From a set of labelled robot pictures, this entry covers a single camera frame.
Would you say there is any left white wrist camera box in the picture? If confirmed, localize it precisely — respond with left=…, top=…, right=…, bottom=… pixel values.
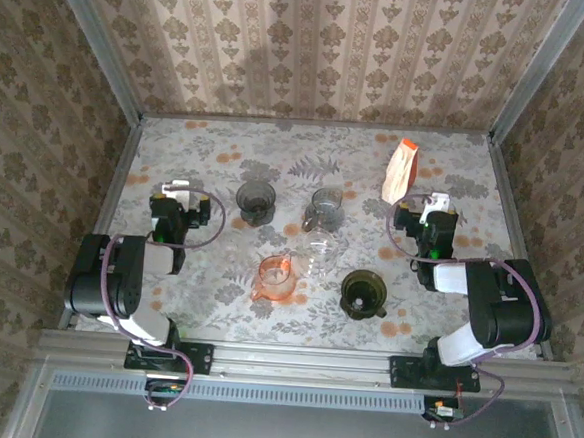
left=160, top=178, right=192, bottom=204

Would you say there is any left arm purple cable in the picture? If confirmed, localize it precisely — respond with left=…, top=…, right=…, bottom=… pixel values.
left=90, top=178, right=229, bottom=418

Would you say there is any orange glass server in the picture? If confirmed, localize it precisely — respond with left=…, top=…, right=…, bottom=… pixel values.
left=249, top=253, right=300, bottom=306

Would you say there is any floral tablecloth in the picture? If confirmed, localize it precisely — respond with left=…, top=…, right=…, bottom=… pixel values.
left=76, top=108, right=554, bottom=365

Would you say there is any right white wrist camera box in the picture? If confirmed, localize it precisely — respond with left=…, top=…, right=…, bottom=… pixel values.
left=420, top=190, right=450, bottom=217

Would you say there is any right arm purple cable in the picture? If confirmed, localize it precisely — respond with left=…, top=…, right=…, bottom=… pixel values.
left=372, top=192, right=555, bottom=438

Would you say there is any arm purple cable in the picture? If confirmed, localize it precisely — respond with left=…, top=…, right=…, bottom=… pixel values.
left=372, top=192, right=555, bottom=438
left=90, top=178, right=229, bottom=418

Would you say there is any grey glass dripper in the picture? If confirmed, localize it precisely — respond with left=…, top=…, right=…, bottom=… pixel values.
left=233, top=179, right=279, bottom=229

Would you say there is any small circuit board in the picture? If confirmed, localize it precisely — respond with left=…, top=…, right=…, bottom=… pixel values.
left=143, top=376, right=188, bottom=407
left=421, top=396, right=464, bottom=426

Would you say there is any grey glass server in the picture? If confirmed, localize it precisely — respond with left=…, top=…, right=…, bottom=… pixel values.
left=300, top=186, right=346, bottom=237

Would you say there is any green glass dripper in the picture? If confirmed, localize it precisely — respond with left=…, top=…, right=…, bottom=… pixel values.
left=338, top=267, right=392, bottom=323

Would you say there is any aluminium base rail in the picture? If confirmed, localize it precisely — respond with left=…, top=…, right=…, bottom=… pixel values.
left=35, top=326, right=577, bottom=406

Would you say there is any aluminium frame post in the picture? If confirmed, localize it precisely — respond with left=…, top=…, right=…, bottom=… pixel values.
left=37, top=0, right=153, bottom=125
left=487, top=0, right=584, bottom=150

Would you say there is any grey slotted cable duct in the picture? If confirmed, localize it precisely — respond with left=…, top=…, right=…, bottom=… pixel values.
left=48, top=368, right=429, bottom=417

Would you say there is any aluminium table end rail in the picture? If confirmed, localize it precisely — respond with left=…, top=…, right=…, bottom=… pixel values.
left=141, top=107, right=493, bottom=143

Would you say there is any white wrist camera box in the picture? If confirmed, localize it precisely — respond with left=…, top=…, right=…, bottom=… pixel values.
left=420, top=190, right=450, bottom=217
left=160, top=178, right=192, bottom=204

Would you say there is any aluminium table side rail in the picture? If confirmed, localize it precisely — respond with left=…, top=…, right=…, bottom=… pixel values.
left=58, top=112, right=146, bottom=334
left=472, top=136, right=569, bottom=362

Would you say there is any clear glass server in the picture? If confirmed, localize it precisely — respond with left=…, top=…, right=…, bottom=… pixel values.
left=302, top=259, right=334, bottom=289

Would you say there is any clear glass dripper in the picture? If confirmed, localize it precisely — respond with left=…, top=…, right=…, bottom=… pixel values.
left=301, top=227, right=343, bottom=269

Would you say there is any orange coffee filter pack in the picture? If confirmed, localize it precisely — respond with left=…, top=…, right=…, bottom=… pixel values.
left=380, top=136, right=422, bottom=208

